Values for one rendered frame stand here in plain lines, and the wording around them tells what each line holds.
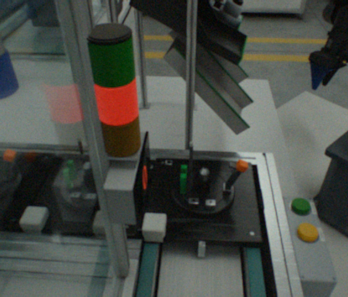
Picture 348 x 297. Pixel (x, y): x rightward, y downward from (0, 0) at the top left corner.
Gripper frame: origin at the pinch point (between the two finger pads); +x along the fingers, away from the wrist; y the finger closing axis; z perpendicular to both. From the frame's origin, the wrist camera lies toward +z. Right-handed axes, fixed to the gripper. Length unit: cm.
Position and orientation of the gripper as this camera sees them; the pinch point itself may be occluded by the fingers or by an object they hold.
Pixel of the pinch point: (324, 75)
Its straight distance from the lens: 104.8
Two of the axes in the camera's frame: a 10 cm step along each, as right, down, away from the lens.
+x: -2.1, 8.5, 4.8
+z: 7.5, 4.6, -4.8
